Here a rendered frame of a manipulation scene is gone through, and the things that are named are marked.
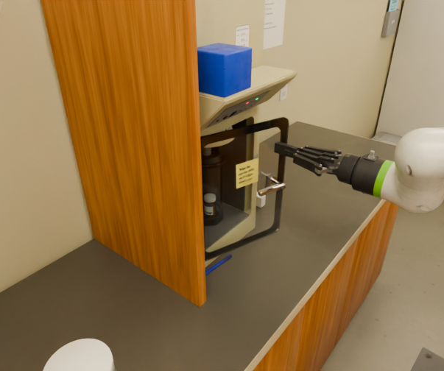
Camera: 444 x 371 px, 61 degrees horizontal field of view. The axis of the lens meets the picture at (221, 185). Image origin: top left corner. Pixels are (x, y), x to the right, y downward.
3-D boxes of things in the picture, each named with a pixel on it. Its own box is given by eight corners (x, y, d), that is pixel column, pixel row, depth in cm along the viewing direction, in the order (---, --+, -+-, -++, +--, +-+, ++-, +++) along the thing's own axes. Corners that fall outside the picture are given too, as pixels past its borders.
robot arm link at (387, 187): (433, 229, 86) (449, 191, 89) (440, 200, 76) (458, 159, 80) (371, 207, 93) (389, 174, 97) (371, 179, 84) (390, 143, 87)
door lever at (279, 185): (249, 191, 110) (249, 183, 108) (275, 182, 114) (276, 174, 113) (261, 199, 106) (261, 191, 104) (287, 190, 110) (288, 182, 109)
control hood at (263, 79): (185, 132, 90) (183, 90, 85) (261, 99, 112) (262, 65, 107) (223, 144, 84) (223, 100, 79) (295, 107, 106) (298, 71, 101)
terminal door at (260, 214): (197, 263, 112) (191, 138, 92) (277, 230, 126) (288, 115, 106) (199, 264, 112) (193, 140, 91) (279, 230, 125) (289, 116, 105)
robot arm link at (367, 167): (369, 205, 91) (382, 189, 97) (379, 162, 85) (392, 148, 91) (345, 196, 94) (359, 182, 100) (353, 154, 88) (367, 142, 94)
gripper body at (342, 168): (367, 152, 95) (332, 142, 100) (353, 163, 89) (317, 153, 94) (361, 177, 99) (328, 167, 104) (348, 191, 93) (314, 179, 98)
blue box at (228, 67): (190, 90, 86) (188, 48, 81) (218, 80, 93) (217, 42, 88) (224, 98, 80) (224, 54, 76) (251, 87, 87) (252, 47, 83)
